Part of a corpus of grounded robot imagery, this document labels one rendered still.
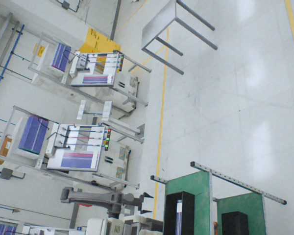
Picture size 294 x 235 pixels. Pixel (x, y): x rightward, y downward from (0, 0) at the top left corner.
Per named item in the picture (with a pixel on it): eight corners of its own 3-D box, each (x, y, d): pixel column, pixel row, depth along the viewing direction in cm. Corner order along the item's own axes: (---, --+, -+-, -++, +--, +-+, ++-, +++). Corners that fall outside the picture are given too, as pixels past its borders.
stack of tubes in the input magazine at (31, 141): (49, 121, 421) (31, 114, 408) (39, 153, 395) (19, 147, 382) (45, 124, 430) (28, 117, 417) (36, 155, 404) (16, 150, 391)
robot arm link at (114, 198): (65, 188, 212) (62, 203, 206) (62, 185, 207) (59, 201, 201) (123, 192, 204) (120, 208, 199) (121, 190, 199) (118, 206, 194)
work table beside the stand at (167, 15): (217, 48, 398) (175, 17, 359) (182, 75, 445) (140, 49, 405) (214, 27, 424) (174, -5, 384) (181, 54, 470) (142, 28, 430)
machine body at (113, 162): (132, 147, 482) (100, 134, 451) (127, 188, 446) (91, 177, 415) (111, 157, 527) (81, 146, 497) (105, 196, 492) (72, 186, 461)
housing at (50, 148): (62, 127, 437) (59, 122, 425) (54, 157, 412) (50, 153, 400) (57, 127, 438) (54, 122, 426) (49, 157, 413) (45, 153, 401)
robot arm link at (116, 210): (63, 190, 218) (60, 204, 213) (62, 185, 206) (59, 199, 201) (121, 200, 224) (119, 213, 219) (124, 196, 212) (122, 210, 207)
